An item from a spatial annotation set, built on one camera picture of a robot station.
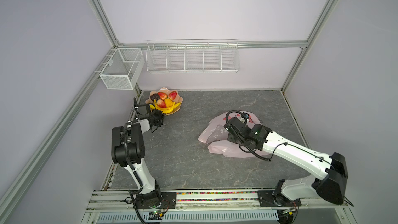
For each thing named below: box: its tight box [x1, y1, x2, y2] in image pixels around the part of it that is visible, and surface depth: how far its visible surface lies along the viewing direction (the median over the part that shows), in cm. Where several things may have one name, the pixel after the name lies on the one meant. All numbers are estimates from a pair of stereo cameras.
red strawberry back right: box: [168, 90, 178, 101], surface depth 114 cm
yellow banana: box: [149, 99, 181, 115], surface depth 107 cm
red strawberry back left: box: [157, 91, 168, 101], surface depth 113 cm
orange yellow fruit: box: [164, 98, 174, 108], surface depth 108 cm
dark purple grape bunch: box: [150, 93, 160, 103], surface depth 107 cm
